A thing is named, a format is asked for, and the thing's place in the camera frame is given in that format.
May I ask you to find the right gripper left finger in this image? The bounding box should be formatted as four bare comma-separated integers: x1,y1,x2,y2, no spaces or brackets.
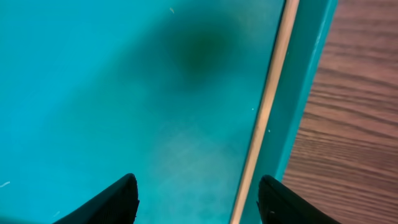
55,173,139,224

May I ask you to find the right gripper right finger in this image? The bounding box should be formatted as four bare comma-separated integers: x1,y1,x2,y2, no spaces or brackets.
257,175,340,224

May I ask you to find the wooden chopstick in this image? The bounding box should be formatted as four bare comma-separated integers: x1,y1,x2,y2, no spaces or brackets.
229,0,300,224

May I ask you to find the teal serving tray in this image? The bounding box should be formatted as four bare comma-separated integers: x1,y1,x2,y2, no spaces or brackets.
0,0,339,224

